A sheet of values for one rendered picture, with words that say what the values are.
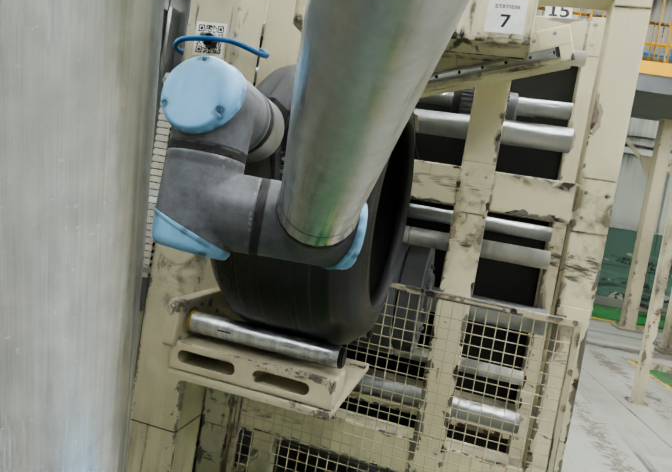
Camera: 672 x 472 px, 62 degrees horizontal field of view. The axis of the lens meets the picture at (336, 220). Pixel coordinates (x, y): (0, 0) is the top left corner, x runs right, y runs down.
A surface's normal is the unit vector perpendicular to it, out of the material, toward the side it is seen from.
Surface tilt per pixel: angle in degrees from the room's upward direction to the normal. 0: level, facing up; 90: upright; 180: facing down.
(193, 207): 83
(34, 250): 105
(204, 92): 78
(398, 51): 153
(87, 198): 101
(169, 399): 90
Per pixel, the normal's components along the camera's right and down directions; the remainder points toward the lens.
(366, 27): -0.37, 0.85
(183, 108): -0.22, -0.21
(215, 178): 0.55, 0.04
